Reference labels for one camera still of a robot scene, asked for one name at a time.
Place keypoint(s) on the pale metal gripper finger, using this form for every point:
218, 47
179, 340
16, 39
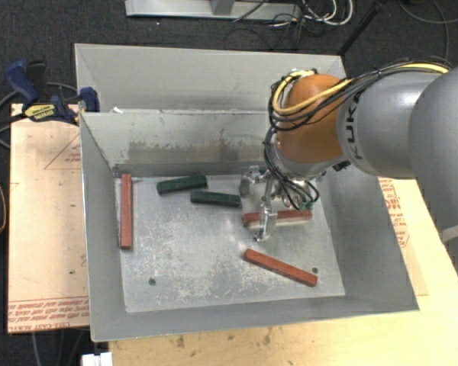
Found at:
246, 185
265, 223

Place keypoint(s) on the grey metal bin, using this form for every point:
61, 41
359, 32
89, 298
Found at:
198, 254

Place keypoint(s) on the red-brown flat block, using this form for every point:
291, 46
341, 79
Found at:
290, 216
280, 267
126, 212

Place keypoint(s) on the brown cardboard board, red print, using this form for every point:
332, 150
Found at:
46, 204

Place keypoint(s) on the dark green flat block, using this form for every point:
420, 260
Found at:
181, 183
215, 198

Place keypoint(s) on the black cylinder on white bracket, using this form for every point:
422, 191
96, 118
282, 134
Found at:
341, 165

